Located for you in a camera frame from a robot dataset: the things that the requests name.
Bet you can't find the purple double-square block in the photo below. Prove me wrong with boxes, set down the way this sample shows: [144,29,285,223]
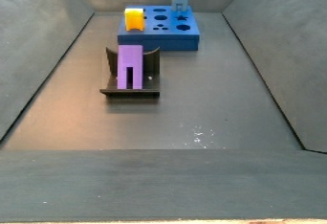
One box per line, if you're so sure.
[117,45,143,89]

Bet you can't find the yellow notched block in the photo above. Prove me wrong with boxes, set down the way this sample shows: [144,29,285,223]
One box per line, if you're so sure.
[124,8,144,31]

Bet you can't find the black curved holder stand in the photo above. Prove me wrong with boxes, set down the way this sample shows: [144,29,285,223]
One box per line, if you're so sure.
[100,49,160,97]

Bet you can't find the blue peg board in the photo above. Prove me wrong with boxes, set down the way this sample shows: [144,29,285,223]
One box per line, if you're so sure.
[117,6,200,51]

